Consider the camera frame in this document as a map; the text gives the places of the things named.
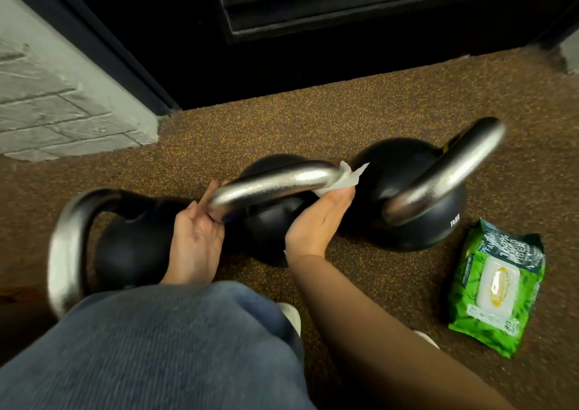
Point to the green wet wipes packet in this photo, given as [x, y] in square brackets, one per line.
[495, 287]

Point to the black louvred door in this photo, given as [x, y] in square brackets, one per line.
[357, 2]

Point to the person's white shoe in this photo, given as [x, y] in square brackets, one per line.
[290, 318]
[427, 338]

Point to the white wet wipe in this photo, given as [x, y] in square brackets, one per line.
[346, 181]

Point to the person's blue jeans leg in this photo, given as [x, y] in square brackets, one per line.
[154, 351]

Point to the person's left thumb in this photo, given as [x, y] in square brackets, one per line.
[192, 208]

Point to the person's left hand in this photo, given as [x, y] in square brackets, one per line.
[197, 242]

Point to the person's right fingers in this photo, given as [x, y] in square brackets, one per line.
[339, 199]

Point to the person's right forearm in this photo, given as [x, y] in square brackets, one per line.
[371, 332]

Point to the person's right hand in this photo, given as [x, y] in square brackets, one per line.
[312, 231]

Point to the black door frame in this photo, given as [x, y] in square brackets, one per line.
[99, 47]

